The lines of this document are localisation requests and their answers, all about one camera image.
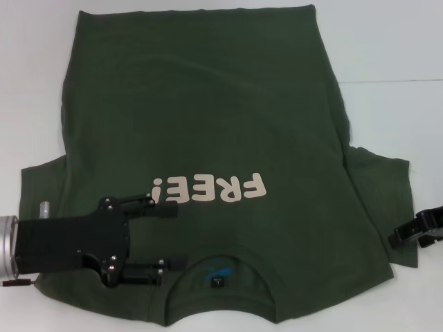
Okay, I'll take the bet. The dark red left cable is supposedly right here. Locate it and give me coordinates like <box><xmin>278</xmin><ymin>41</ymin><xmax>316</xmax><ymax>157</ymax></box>
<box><xmin>1</xmin><ymin>278</ymin><xmax>36</xmax><ymax>288</ymax></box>

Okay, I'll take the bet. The dark green FREE t-shirt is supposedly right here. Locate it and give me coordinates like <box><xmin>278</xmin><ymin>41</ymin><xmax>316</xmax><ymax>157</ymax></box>
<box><xmin>19</xmin><ymin>2</ymin><xmax>422</xmax><ymax>328</ymax></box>

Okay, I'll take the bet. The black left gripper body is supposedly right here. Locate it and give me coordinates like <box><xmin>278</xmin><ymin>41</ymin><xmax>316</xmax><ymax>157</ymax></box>
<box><xmin>15</xmin><ymin>196</ymin><xmax>132</xmax><ymax>288</ymax></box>

